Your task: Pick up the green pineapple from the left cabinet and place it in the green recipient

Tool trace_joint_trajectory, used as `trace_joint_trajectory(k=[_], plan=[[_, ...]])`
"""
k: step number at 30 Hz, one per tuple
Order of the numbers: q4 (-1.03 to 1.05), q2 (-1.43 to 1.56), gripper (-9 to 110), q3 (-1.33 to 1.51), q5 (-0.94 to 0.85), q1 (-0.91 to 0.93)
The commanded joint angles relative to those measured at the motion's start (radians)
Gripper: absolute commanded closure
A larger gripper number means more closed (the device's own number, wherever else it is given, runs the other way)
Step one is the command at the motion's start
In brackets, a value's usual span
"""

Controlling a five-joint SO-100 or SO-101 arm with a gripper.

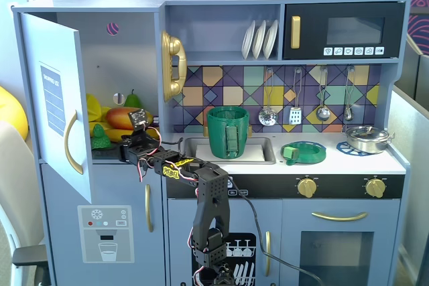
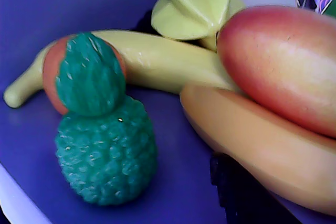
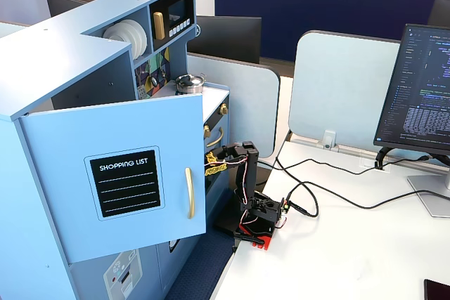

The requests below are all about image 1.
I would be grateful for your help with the green toy pear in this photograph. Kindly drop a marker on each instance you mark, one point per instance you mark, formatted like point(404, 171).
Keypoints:
point(132, 100)

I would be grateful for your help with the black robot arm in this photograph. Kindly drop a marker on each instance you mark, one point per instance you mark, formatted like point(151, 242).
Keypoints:
point(212, 185)

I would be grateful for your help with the yellow toy star fruit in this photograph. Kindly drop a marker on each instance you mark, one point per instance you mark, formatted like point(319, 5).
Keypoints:
point(94, 106)

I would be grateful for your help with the metal skimmer spoon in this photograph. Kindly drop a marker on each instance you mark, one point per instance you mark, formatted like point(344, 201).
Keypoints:
point(268, 117)

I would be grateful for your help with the gold stove knob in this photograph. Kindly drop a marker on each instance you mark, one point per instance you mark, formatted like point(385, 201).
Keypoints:
point(375, 188)
point(307, 188)

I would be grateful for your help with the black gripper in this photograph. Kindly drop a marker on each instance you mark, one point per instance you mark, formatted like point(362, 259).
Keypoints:
point(126, 153)

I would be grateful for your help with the metal slotted spatula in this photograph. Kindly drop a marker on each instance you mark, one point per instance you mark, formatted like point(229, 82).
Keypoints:
point(295, 116)

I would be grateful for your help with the yellow bean bag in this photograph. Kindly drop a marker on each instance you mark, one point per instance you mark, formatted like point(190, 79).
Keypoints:
point(11, 112)

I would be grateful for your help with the grey toy sink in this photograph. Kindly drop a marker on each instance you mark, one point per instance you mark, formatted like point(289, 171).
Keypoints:
point(191, 152)

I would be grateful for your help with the white toy plate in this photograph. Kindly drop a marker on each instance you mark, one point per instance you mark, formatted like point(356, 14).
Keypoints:
point(270, 41)
point(248, 43)
point(258, 43)

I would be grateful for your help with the blue round trivet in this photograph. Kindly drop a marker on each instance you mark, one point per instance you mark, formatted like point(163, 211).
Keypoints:
point(342, 148)

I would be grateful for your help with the steel pot with lid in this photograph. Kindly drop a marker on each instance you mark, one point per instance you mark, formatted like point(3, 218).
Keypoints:
point(365, 142)

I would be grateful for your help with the blue freezer door dispenser print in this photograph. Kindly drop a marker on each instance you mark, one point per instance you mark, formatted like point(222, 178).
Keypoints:
point(100, 185)

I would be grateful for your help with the white office chair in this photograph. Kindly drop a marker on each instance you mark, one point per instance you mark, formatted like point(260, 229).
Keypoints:
point(16, 165)

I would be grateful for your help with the green toy pineapple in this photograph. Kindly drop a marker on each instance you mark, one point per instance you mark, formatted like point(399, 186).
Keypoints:
point(99, 138)

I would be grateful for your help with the blue oven door glass window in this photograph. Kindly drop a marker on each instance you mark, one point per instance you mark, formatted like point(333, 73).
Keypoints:
point(295, 212)

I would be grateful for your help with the red yellow toy mango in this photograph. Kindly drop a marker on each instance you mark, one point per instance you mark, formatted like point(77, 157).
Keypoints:
point(117, 118)

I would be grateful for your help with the green printed cup container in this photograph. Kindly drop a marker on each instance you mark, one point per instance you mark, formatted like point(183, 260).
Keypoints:
point(219, 132)

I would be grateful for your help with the blue dishwasher door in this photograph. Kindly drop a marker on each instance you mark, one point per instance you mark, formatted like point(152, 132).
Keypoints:
point(181, 219)

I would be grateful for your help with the green round lid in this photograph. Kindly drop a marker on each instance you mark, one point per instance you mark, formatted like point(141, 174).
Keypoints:
point(313, 156)

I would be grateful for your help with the grey office partition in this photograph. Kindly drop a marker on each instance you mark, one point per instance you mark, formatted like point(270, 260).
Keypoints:
point(412, 132)

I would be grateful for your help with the metal ladle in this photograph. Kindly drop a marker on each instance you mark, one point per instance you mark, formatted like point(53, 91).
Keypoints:
point(323, 113)

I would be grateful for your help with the gold toy telephone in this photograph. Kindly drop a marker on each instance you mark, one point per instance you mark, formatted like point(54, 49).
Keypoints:
point(174, 48)

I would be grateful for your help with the small wrist camera board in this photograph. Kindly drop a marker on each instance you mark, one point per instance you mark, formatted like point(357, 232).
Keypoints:
point(138, 117)

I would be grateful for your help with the blue toy kitchen unit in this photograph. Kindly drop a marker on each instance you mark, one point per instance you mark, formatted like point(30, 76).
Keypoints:
point(100, 51)

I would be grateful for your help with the black toy microwave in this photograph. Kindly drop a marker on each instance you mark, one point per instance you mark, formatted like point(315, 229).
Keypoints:
point(311, 45)

